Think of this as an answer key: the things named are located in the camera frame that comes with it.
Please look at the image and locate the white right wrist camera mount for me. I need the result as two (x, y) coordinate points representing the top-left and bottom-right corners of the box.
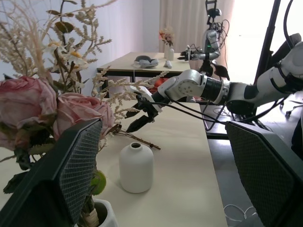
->
(129, 85), (163, 113)

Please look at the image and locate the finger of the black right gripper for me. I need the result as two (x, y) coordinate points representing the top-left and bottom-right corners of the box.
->
(126, 115), (152, 133)
(124, 107), (143, 119)

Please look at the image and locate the small orange background bouquet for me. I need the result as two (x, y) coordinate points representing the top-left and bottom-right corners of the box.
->
(159, 26), (175, 47)

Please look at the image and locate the small white background vase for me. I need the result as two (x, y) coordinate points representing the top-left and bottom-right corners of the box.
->
(164, 46), (175, 60)

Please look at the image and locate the white floor cable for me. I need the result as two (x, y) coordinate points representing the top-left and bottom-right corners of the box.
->
(223, 204), (258, 221)

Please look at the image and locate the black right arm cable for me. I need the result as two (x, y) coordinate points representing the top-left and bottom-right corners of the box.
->
(141, 96), (293, 124)

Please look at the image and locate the pink rose flower bouquet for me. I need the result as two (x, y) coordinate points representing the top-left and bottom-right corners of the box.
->
(0, 0), (116, 227)

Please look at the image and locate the white ceramic bottle vase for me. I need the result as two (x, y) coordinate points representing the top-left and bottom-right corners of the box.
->
(119, 142), (154, 193)

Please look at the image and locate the grey VR headset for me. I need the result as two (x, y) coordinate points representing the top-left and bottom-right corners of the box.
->
(134, 55), (159, 69)

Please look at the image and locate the light wooden side table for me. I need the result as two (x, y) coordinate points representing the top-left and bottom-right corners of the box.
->
(97, 52), (190, 92)

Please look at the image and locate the silver background humanoid robot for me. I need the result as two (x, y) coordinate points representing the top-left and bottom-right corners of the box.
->
(179, 0), (231, 80)

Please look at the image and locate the black stand pole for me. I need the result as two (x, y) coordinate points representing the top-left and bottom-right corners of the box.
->
(252, 0), (288, 86)

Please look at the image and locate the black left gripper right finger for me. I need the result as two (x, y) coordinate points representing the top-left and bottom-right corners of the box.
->
(224, 120), (303, 227)

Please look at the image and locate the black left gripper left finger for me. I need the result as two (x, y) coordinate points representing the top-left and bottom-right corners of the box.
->
(0, 118), (104, 227)

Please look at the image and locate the beige curtain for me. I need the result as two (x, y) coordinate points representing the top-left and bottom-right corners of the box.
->
(158, 0), (235, 71)

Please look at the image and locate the white vase under bouquet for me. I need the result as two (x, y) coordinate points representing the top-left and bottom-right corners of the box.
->
(93, 198), (118, 227)

